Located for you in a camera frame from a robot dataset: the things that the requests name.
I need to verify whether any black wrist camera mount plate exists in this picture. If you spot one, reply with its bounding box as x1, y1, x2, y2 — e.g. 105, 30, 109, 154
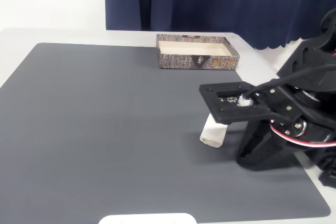
198, 80, 274, 125

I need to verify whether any white flat device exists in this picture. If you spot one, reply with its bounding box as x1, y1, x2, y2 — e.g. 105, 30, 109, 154
98, 212, 197, 224

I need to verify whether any red white servo wire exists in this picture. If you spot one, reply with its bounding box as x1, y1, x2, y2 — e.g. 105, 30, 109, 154
268, 122, 336, 148

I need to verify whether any grey rubber desk mat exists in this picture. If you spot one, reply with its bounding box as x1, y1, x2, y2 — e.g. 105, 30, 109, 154
0, 42, 331, 222

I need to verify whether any black camera cable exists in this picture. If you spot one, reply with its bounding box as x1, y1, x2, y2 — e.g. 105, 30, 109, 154
243, 65, 336, 101

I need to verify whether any bark print cardboard box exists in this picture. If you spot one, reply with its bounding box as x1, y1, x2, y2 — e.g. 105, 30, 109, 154
156, 34, 241, 71

